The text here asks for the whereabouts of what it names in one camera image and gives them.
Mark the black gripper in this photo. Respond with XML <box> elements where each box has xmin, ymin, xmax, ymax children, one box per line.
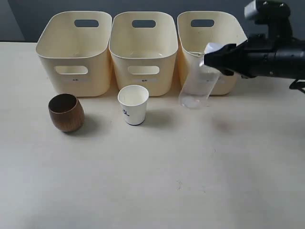
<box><xmin>203</xmin><ymin>38</ymin><xmax>305</xmax><ymax>80</ymax></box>

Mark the clear plastic bottle white cap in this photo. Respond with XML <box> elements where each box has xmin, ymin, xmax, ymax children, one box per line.
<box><xmin>179</xmin><ymin>42</ymin><xmax>237</xmax><ymax>109</ymax></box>

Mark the white paper cup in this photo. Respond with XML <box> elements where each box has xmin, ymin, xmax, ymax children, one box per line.
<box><xmin>117</xmin><ymin>85</ymin><xmax>149</xmax><ymax>125</ymax></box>

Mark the brown wooden cup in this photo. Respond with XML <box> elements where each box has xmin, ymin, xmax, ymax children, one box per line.
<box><xmin>48</xmin><ymin>94</ymin><xmax>85</xmax><ymax>132</ymax></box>

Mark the right cream plastic bin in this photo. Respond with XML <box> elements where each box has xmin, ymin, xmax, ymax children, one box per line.
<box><xmin>177</xmin><ymin>11</ymin><xmax>247</xmax><ymax>86</ymax></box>

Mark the cream plastic bin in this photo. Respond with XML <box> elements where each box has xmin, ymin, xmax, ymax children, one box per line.
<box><xmin>109</xmin><ymin>11</ymin><xmax>178</xmax><ymax>96</ymax></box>
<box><xmin>36</xmin><ymin>11</ymin><xmax>112</xmax><ymax>97</ymax></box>
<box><xmin>177</xmin><ymin>11</ymin><xmax>247</xmax><ymax>86</ymax></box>

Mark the middle cream plastic bin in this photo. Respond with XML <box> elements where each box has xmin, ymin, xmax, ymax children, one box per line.
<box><xmin>109</xmin><ymin>11</ymin><xmax>178</xmax><ymax>96</ymax></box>

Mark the left cream plastic bin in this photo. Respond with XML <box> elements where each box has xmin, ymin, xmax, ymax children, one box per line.
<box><xmin>36</xmin><ymin>11</ymin><xmax>112</xmax><ymax>97</ymax></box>

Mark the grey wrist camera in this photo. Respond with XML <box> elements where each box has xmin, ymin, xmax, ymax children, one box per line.
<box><xmin>244</xmin><ymin>0</ymin><xmax>293</xmax><ymax>40</ymax></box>

